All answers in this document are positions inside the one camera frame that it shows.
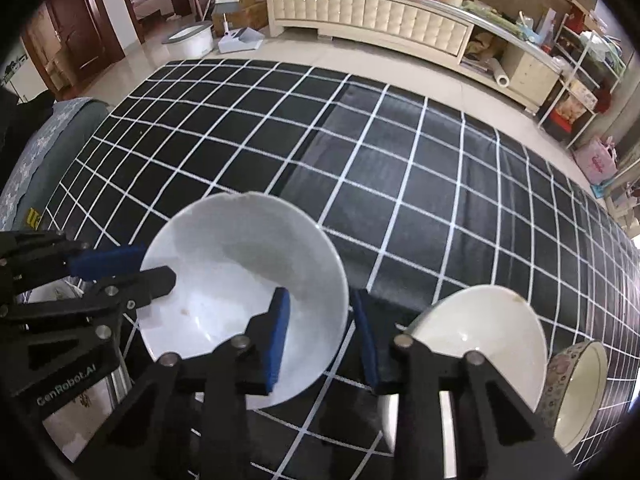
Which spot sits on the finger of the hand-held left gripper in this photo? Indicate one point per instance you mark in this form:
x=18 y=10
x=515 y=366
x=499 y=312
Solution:
x=107 y=261
x=145 y=285

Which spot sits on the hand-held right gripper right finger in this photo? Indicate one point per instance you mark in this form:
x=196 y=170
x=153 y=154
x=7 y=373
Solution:
x=367 y=340

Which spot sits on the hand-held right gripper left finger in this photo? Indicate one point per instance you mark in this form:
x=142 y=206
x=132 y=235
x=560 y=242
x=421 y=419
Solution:
x=277 y=340

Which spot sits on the small white patterned plate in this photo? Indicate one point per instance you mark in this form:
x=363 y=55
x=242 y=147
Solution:
x=75 y=435

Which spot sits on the white bowl with floral base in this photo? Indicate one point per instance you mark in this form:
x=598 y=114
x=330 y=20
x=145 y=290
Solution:
x=230 y=270

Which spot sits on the cream white bowl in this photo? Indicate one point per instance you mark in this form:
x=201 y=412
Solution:
x=480 y=330

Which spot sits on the green patterned bowl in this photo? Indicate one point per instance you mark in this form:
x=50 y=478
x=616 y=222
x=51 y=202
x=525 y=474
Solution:
x=580 y=390

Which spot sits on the grey embroidered chair cover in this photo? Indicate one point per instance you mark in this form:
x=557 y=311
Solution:
x=50 y=160

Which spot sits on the black checked tablecloth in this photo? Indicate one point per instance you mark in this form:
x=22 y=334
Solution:
x=350 y=160

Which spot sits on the white mop bucket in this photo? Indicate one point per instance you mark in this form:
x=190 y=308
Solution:
x=192 y=42

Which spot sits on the dark brown door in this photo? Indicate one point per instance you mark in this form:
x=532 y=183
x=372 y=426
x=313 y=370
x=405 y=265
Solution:
x=75 y=25

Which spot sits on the white dustpan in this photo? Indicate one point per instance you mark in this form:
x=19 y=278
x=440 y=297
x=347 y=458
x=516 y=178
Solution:
x=240 y=42

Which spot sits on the cardboard box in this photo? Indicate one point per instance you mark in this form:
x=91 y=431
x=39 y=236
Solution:
x=247 y=10

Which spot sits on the pink bag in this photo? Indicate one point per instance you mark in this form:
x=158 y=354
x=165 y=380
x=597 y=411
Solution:
x=595 y=160

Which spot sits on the white paper roll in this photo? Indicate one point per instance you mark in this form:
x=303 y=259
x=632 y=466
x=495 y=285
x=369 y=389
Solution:
x=500 y=72

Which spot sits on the cream television cabinet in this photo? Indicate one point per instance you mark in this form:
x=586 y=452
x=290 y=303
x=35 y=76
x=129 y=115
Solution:
x=375 y=15

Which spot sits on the white shelf rack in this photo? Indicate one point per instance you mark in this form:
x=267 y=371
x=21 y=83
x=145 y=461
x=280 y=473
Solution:
x=580 y=75

